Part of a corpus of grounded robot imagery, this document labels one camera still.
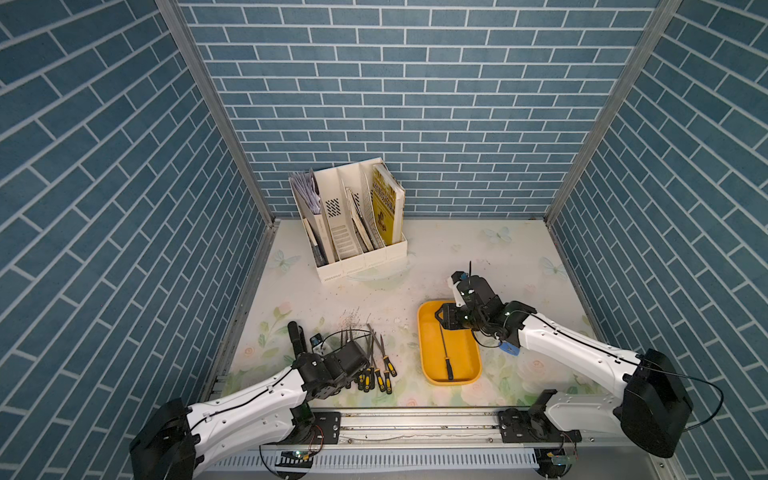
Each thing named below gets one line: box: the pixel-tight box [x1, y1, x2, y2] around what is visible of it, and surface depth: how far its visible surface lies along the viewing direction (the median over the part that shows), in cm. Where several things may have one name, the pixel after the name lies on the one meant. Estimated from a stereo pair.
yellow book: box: [371, 163, 405, 245], surface depth 101 cm
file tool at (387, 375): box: [380, 334, 393, 395], surface depth 82 cm
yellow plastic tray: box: [417, 300, 481, 385], surface depth 86 cm
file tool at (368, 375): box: [364, 336, 372, 393], surface depth 81 cm
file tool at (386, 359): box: [380, 334, 397, 377], surface depth 84 cm
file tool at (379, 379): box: [367, 324, 386, 393], surface depth 82 cm
